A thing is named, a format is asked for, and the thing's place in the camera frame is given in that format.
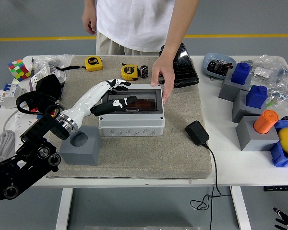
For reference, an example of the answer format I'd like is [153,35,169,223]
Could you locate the person's right hand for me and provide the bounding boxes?
[81,11,97,35]

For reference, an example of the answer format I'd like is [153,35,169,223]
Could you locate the person's left hand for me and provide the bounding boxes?
[150,54,176,105]

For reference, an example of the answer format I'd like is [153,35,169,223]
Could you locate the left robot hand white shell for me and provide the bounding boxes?
[67,78,138,123]

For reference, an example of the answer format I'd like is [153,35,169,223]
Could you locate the smoked transparent box lid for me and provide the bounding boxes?
[103,89,162,114]

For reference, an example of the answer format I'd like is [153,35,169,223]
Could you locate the grey plastic junction box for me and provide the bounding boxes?
[98,83,166,137]

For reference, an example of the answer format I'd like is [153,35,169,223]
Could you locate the blue battery block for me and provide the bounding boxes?
[245,85,268,109]
[231,62,252,86]

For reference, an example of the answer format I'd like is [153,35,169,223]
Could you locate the square yellow tape measure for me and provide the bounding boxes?
[55,56,104,72]

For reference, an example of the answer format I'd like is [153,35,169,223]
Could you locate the black table control panel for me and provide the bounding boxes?
[263,185,288,192]

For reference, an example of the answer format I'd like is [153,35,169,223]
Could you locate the rounded yellow tape measure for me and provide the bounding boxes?
[121,63,140,81]

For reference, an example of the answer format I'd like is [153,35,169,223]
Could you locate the person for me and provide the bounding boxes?
[81,0,200,105]

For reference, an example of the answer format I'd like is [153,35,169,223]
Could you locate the black cloth pouch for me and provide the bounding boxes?
[26,73,63,112]

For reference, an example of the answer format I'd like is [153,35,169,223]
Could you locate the light blue bowl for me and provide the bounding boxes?
[203,52,238,80]

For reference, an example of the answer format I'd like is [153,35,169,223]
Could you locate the white table leg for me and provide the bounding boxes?
[55,187,74,230]
[231,186,252,230]

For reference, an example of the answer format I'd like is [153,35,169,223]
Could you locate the dark electronic components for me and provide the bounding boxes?
[207,59,233,77]

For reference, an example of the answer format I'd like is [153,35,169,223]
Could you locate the clear bag of parts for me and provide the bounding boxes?
[33,54,75,83]

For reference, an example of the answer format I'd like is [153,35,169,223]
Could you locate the grey block with round hole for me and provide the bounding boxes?
[59,125,103,166]

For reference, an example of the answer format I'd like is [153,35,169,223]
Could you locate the white and purple packet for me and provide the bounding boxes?
[28,66,51,92]

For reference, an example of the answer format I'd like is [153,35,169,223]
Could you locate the grey holder block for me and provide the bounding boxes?
[232,90,268,124]
[235,115,280,152]
[218,69,252,103]

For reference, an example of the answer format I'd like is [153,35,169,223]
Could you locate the blue plastic bin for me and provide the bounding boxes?
[269,119,288,167]

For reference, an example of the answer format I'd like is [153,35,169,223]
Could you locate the colourful puzzle cube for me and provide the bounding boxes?
[8,59,32,82]

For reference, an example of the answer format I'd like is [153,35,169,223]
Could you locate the grey-brown mat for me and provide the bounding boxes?
[42,55,213,179]

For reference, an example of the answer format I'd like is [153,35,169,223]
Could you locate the white circuit breaker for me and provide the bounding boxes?
[0,83,28,110]

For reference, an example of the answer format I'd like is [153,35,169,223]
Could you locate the clear bags of small parts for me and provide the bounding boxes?
[248,54,288,107]

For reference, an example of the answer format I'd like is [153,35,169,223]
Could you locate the black glossy device on bracket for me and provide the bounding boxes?
[159,42,200,88]

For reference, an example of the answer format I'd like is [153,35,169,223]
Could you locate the black power adapter with cord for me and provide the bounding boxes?
[185,120,231,230]

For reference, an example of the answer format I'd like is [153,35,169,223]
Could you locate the white power strip with cable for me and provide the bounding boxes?
[0,105,44,167]

